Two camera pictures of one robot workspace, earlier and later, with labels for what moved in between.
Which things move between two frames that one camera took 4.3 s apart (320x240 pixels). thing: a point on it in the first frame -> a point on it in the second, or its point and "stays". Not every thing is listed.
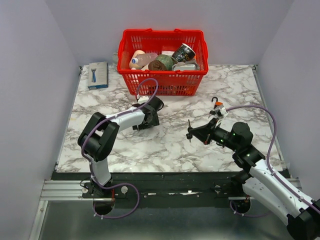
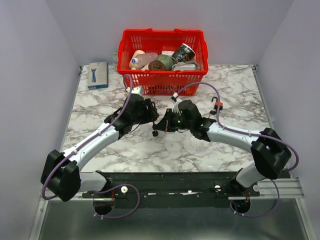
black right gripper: (206, 132) -> (166, 124)
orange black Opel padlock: (217, 103) stays
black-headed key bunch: (211, 112) stays
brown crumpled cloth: (156, 65) stays
